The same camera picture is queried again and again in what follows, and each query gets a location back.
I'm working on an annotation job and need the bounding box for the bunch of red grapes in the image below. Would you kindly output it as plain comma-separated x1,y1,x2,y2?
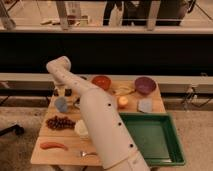
46,116,75,130

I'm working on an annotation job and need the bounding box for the blue cup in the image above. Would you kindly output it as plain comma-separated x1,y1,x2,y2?
54,97,68,113

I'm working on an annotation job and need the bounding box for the orange fruit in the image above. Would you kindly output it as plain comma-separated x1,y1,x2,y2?
117,96,129,108

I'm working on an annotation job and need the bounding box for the purple bowl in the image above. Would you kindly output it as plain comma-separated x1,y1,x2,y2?
135,77,157,95

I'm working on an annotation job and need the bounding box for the black eraser block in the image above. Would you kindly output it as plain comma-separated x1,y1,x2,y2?
53,87,73,98

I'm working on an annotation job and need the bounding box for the green plastic tray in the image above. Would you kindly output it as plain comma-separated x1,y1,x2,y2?
121,113,185,167

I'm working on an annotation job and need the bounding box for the white paper cup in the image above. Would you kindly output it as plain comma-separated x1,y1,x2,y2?
74,120,89,138

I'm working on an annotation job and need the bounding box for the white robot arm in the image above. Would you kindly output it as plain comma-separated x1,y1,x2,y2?
46,56,150,171

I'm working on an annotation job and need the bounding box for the red bowl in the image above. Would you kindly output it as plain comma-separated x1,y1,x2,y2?
92,75,111,91

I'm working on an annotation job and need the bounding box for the grey blue cloth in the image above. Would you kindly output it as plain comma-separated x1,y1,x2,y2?
138,98,152,113

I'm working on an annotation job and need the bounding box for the metal fork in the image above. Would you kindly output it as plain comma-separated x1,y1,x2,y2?
80,151,97,157

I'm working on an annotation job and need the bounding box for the wooden table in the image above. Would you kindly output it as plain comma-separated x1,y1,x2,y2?
30,78,168,168

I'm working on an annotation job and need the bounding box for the yellow banana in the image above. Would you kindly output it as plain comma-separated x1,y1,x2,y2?
114,86,134,96

